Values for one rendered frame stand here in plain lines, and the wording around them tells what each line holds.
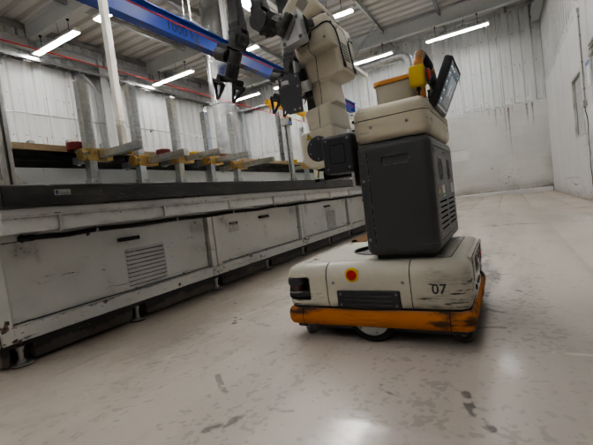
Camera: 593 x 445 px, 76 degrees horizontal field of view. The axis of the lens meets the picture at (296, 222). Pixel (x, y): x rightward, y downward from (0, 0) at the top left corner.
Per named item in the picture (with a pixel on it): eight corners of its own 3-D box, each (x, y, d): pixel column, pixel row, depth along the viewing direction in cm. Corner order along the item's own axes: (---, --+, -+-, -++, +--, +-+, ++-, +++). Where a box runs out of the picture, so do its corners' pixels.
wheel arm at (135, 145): (144, 150, 152) (142, 139, 152) (136, 149, 149) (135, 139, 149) (80, 167, 174) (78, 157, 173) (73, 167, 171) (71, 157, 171)
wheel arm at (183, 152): (189, 156, 174) (188, 147, 174) (183, 156, 171) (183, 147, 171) (128, 170, 196) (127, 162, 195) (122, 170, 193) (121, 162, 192)
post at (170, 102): (186, 184, 205) (174, 96, 203) (182, 185, 202) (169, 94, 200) (182, 185, 207) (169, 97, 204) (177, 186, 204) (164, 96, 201)
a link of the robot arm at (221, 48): (236, 32, 151) (249, 39, 159) (215, 26, 156) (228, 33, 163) (229, 63, 155) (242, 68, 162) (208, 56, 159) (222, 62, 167)
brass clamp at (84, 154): (114, 160, 167) (112, 149, 167) (85, 159, 155) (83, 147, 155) (105, 162, 170) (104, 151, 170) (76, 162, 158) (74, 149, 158)
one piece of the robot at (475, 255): (483, 257, 161) (481, 237, 160) (476, 281, 125) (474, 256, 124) (476, 258, 162) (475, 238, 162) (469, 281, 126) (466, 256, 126)
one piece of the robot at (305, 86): (337, 117, 176) (332, 71, 175) (311, 109, 152) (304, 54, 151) (307, 124, 184) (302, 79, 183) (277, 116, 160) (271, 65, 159)
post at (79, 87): (101, 192, 162) (85, 79, 159) (93, 192, 159) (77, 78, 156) (97, 193, 164) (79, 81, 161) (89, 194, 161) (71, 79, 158)
